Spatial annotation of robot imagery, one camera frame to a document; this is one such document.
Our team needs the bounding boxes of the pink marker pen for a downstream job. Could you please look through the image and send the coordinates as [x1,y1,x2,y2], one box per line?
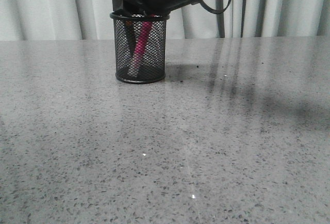
[127,22,153,78]

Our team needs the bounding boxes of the black mesh pen bin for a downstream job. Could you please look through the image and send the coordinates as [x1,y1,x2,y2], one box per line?
[110,12,169,84]

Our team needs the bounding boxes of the grey curtain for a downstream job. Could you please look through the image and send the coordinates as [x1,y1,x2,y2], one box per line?
[1,0,329,41]

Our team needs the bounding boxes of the scissors with dark handle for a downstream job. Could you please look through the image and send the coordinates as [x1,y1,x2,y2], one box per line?
[124,20,136,57]

